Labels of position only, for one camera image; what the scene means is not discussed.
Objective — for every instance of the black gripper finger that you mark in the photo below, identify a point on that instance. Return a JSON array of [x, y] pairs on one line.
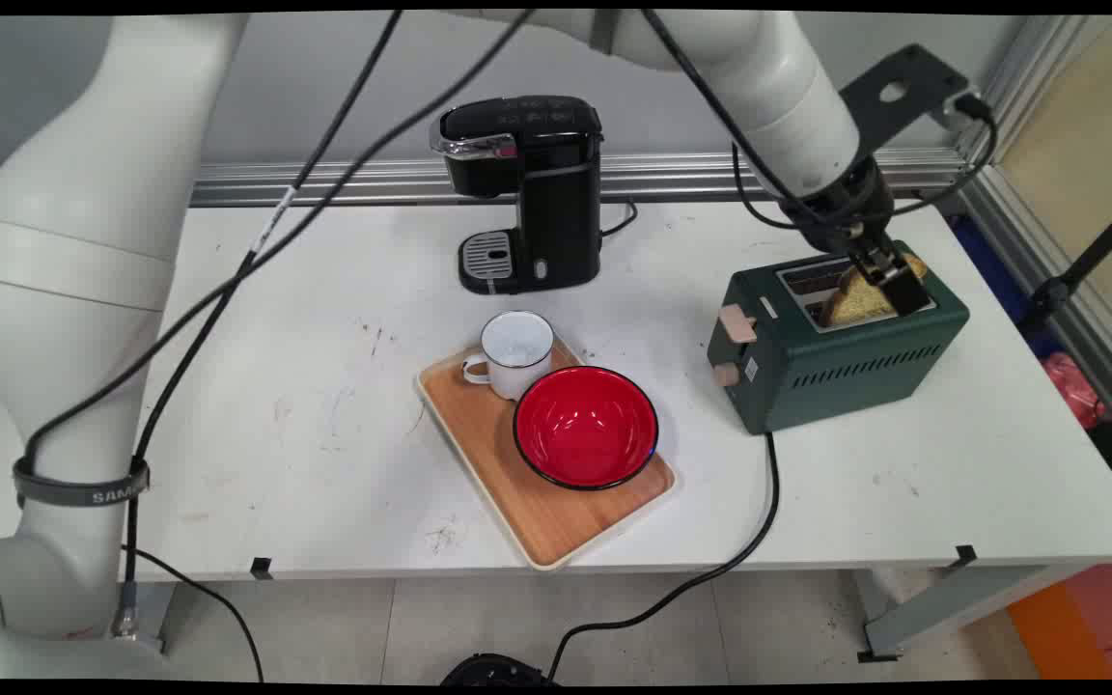
[[905, 285], [863, 264]]

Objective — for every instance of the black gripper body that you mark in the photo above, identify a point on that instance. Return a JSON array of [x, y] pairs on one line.
[[841, 208]]

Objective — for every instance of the slice of toast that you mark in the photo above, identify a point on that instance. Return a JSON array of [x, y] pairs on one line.
[[855, 301]]

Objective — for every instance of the green toaster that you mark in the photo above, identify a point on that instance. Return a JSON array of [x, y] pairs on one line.
[[836, 372]]

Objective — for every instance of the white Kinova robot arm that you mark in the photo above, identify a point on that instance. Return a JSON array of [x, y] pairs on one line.
[[83, 193]]

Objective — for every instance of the blue crate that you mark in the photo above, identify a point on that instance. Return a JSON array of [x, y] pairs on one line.
[[990, 270]]

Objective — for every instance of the black tripod stand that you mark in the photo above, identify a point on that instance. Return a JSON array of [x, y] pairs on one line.
[[1058, 290]]

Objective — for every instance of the red plastic bag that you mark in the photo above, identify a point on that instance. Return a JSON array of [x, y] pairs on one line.
[[1077, 391]]

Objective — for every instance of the beige panel board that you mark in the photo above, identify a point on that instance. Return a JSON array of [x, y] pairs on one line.
[[1087, 145]]

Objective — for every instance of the black tape marker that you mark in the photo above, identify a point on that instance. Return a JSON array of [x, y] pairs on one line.
[[262, 569], [965, 556]]

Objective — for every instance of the black coffee machine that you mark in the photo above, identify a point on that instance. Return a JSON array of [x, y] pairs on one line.
[[556, 183]]

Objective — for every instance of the red bowl black rim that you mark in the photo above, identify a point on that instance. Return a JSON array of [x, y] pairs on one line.
[[585, 430]]

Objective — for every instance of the grey table leg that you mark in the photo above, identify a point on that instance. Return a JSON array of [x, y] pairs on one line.
[[942, 608]]

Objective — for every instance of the white enamel mug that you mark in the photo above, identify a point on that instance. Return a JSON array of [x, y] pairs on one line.
[[515, 352]]

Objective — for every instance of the orange box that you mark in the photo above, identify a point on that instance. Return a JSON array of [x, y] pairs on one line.
[[1058, 632]]

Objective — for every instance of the wooden serving tray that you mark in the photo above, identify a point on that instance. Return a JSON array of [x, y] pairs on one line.
[[527, 516]]

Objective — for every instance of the black round device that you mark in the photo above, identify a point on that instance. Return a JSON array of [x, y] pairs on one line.
[[493, 671]]

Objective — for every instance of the aluminium frame corner rail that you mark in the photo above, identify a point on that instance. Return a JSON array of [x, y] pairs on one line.
[[1058, 290]]

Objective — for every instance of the long aluminium frame rail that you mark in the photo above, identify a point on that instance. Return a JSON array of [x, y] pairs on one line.
[[672, 174]]

